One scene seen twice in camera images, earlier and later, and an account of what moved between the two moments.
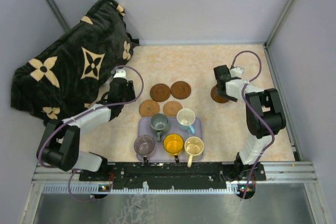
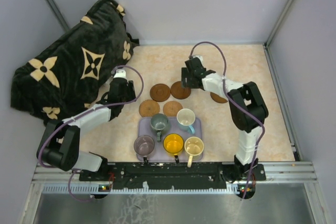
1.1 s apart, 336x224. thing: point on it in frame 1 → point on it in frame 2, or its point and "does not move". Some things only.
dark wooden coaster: [159, 92] does not move
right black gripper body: [222, 94] → [185, 74]
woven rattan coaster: [171, 108] does not move
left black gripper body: [130, 92] does not move
